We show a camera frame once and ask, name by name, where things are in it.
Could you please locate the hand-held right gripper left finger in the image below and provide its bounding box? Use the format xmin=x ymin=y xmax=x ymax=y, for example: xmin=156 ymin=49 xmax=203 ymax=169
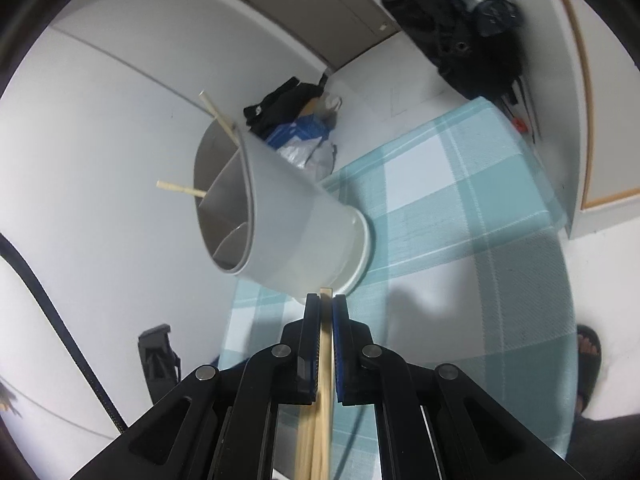
xmin=70 ymin=294 xmax=322 ymax=480

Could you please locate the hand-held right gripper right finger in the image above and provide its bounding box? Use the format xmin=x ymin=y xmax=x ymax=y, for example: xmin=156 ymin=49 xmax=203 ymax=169
xmin=332 ymin=294 xmax=586 ymax=480

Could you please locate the wooden chopstick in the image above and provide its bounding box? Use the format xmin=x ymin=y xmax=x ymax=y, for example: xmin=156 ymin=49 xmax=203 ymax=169
xmin=311 ymin=287 xmax=334 ymax=480
xmin=199 ymin=91 xmax=241 ymax=143
xmin=156 ymin=180 xmax=207 ymax=198

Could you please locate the grey utensil holder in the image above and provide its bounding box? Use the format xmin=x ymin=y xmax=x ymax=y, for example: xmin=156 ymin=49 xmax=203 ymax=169
xmin=191 ymin=122 xmax=372 ymax=297

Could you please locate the teal checked tablecloth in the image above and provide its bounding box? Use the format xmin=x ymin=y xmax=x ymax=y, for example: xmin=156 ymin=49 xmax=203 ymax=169
xmin=218 ymin=96 xmax=573 ymax=480

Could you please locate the grey plastic bag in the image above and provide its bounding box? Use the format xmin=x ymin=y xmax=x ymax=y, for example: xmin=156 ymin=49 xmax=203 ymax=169
xmin=277 ymin=140 xmax=338 ymax=181

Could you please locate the beige bag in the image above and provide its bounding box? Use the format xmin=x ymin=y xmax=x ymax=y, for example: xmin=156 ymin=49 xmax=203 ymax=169
xmin=305 ymin=92 xmax=343 ymax=126

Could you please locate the black clothes pile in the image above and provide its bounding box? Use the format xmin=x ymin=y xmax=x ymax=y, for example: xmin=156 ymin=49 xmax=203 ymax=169
xmin=243 ymin=77 xmax=326 ymax=138

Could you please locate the black sandal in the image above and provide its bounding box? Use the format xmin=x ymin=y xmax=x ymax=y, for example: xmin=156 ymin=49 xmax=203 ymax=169
xmin=575 ymin=324 xmax=603 ymax=413

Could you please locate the person's dark trouser leg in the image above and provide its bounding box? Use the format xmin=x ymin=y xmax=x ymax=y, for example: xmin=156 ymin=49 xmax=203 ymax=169
xmin=562 ymin=410 xmax=636 ymax=480

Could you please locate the black hanging jacket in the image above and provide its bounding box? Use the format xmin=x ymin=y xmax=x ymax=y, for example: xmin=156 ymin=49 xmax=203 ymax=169
xmin=380 ymin=0 xmax=526 ymax=101

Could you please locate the grey-brown door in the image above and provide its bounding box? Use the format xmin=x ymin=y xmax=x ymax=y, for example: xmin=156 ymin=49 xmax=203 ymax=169
xmin=192 ymin=0 xmax=401 ymax=71

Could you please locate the white cabinet with gold trim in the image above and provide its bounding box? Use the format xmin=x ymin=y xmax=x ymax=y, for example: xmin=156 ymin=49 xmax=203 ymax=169
xmin=550 ymin=0 xmax=640 ymax=211

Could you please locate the black cable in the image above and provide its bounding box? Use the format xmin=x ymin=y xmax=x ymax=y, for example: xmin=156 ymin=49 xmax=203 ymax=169
xmin=0 ymin=232 xmax=131 ymax=433

